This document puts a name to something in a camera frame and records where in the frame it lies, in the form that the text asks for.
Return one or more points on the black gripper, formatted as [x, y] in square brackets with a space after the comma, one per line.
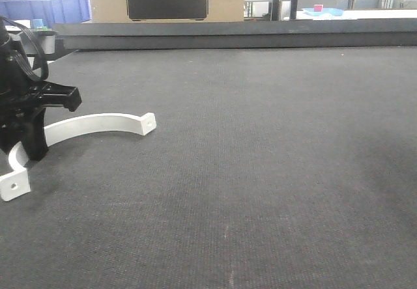
[24, 96]

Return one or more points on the blue plastic bin far left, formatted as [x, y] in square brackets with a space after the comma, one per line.
[49, 11]

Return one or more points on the lower cardboard box black label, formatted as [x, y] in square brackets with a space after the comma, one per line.
[116, 11]

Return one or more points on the white half-ring pipe clamp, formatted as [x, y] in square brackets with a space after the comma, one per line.
[16, 183]

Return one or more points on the dark grey stacked boards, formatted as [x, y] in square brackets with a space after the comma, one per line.
[239, 35]

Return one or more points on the red cube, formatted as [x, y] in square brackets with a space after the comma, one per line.
[318, 8]

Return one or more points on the light blue tray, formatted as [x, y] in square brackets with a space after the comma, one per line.
[323, 11]

